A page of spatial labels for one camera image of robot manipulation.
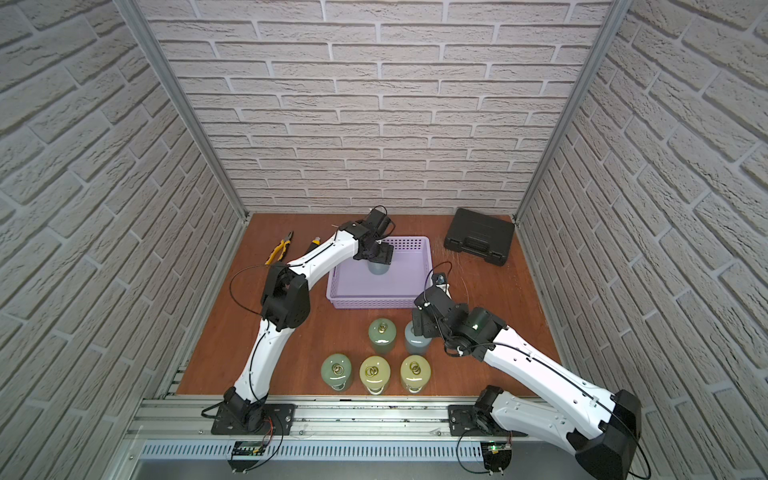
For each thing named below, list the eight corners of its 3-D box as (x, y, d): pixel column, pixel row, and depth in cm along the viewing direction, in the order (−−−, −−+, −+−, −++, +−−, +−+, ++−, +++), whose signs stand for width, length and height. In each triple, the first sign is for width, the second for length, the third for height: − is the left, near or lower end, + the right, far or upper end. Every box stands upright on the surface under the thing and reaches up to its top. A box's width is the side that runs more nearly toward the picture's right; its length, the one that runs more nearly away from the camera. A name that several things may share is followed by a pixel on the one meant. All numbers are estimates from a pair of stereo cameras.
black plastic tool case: (442, 249, 111) (444, 239, 107) (456, 214, 124) (458, 203, 119) (502, 269, 106) (507, 259, 101) (511, 230, 118) (516, 220, 113)
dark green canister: (369, 353, 86) (367, 342, 79) (370, 330, 90) (369, 318, 84) (396, 353, 86) (396, 342, 79) (396, 330, 91) (396, 318, 84)
